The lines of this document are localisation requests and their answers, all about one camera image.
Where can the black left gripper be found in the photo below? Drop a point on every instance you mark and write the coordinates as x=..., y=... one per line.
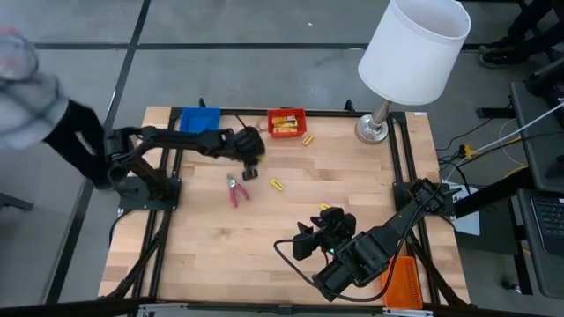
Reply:
x=244, y=143

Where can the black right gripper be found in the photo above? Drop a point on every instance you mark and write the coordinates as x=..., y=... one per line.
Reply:
x=339, y=231

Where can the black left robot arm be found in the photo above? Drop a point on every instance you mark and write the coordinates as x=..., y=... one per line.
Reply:
x=176, y=138

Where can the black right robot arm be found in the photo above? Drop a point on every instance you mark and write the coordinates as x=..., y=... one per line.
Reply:
x=396, y=224

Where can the red plastic basket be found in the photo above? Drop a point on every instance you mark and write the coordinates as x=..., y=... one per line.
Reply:
x=302, y=123

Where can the blue plastic basket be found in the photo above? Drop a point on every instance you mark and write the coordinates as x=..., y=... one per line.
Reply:
x=199, y=120

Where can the black beam with silver brackets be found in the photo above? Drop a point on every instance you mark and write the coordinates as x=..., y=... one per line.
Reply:
x=282, y=309

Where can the orange plastic basket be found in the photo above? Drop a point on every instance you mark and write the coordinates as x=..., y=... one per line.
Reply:
x=407, y=286

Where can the white paper sheet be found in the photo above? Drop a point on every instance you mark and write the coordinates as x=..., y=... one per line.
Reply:
x=469, y=222

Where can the black metal beam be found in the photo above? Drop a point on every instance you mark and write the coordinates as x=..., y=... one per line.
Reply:
x=493, y=193

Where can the person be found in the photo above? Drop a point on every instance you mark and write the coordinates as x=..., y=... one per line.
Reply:
x=70, y=132
x=529, y=26

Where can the white shade silver table lamp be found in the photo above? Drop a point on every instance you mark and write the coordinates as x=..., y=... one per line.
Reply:
x=414, y=53

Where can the dark grey side desk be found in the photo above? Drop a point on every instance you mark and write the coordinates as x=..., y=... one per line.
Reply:
x=539, y=154

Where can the black laptop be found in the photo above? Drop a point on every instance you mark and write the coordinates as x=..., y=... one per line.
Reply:
x=551, y=220

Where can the black furniture leg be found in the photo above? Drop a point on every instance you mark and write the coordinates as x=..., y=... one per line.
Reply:
x=15, y=202

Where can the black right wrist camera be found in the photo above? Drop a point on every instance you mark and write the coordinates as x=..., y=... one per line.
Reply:
x=308, y=244

